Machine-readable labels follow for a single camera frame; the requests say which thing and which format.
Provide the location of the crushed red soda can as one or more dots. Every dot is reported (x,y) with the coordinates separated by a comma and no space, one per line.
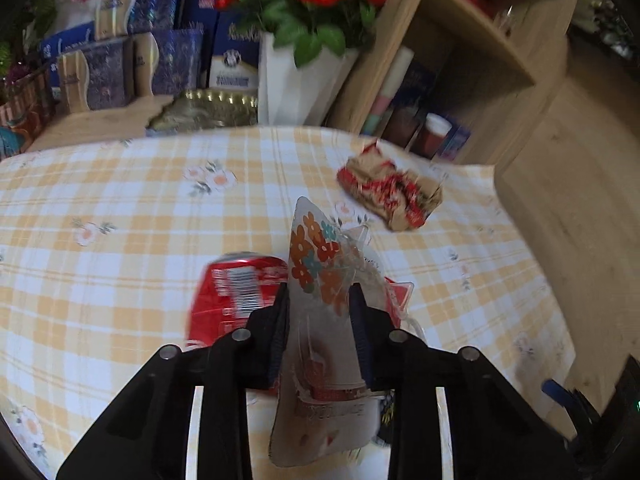
(244,290)

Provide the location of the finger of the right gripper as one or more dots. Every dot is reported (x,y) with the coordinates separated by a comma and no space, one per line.
(559,394)

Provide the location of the crumpled brown red paper bag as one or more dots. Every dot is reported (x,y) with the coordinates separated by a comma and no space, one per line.
(403,199)

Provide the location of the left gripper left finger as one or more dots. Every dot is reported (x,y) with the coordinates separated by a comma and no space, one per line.
(177,395)

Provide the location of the checkered yellow tablecloth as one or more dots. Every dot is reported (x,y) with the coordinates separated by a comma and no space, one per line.
(103,247)

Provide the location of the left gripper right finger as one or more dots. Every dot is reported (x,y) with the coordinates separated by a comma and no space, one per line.
(495,433)

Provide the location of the wooden shelf unit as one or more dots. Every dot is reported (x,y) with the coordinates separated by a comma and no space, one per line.
(497,63)

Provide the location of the white vase with red roses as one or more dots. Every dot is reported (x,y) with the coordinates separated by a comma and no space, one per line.
(307,50)

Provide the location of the blue gold gift box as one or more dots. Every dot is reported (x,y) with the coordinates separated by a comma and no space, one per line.
(97,76)

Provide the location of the gold decorative tray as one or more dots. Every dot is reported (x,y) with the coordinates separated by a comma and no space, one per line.
(203,109)

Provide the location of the red paper cup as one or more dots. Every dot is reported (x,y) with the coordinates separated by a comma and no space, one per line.
(435,130)

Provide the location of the clear floral plastic package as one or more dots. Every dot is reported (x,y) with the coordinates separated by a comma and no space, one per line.
(324,404)

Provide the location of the red cigarette box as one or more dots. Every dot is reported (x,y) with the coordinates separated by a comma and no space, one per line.
(398,295)

